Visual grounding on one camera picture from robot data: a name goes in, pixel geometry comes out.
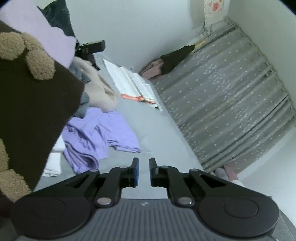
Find beige garment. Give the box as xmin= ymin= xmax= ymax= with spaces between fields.
xmin=74 ymin=57 xmax=117 ymax=112

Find pink hanging garment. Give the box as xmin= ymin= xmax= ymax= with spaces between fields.
xmin=140 ymin=59 xmax=164 ymax=79

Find dark hanging garment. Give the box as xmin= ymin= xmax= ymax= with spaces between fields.
xmin=161 ymin=45 xmax=195 ymax=75

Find grey star curtain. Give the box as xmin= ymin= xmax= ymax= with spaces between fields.
xmin=153 ymin=24 xmax=295 ymax=172

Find lilac garment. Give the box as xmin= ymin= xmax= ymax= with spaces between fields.
xmin=62 ymin=108 xmax=141 ymax=174

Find brown fleece sleeve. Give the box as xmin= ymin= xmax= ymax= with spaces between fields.
xmin=1 ymin=23 xmax=84 ymax=217

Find white folded cloth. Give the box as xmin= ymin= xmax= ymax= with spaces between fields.
xmin=42 ymin=135 xmax=66 ymax=177

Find open book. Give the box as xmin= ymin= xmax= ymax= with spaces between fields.
xmin=103 ymin=59 xmax=163 ymax=111

